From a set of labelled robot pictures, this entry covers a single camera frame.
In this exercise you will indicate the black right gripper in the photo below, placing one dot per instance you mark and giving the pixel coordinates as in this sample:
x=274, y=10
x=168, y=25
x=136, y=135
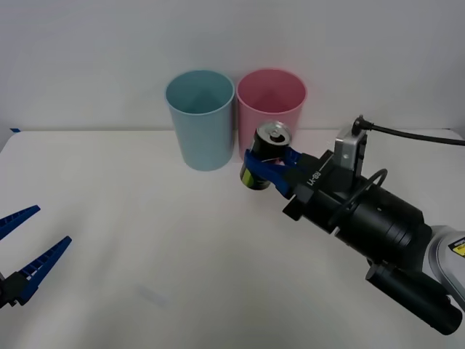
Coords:
x=319, y=178

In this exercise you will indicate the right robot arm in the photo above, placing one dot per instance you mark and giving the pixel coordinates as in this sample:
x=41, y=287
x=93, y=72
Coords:
x=385, y=221

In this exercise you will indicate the pale blue plastic bin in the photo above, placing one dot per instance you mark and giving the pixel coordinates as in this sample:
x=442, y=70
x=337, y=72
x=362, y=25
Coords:
x=203, y=141

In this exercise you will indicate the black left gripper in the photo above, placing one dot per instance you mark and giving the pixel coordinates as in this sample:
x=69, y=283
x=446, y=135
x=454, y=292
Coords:
x=3, y=291

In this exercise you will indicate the black drink can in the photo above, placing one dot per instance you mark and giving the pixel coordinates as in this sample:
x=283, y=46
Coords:
x=263, y=142

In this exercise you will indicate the pink plastic bin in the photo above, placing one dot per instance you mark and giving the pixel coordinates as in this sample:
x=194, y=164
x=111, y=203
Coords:
x=250, y=120

